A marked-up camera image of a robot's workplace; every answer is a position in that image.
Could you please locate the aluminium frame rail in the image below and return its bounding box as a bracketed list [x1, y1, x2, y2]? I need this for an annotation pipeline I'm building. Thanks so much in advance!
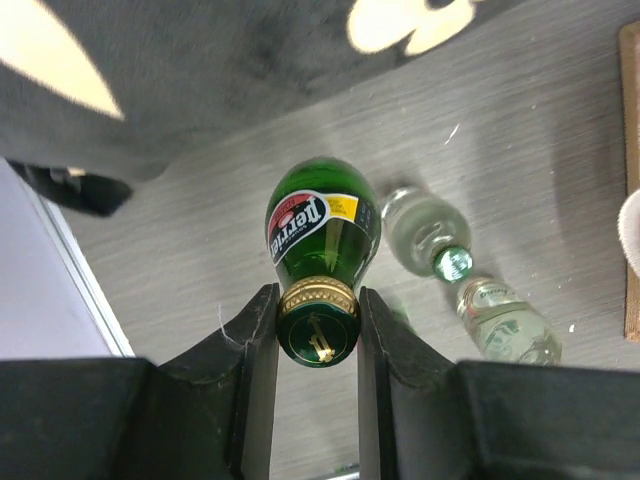
[1, 163, 134, 359]

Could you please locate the clear Chang soda bottle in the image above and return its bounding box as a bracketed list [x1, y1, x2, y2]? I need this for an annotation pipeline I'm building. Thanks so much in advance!
[381, 185, 474, 284]

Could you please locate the black plush flower pillow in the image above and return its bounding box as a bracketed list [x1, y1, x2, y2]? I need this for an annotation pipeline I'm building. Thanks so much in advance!
[1, 1, 511, 217]

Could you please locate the green Perrier bottle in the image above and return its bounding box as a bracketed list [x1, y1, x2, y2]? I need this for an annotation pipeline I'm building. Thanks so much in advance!
[264, 157, 381, 368]

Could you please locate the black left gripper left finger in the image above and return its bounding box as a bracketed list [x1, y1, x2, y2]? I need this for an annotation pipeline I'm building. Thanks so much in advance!
[1, 284, 280, 479]

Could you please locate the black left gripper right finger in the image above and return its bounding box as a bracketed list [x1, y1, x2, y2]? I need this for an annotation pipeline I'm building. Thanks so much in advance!
[357, 288, 639, 479]

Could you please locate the brown canvas tote bag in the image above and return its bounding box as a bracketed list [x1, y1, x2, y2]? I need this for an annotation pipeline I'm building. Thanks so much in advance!
[617, 21, 639, 342]

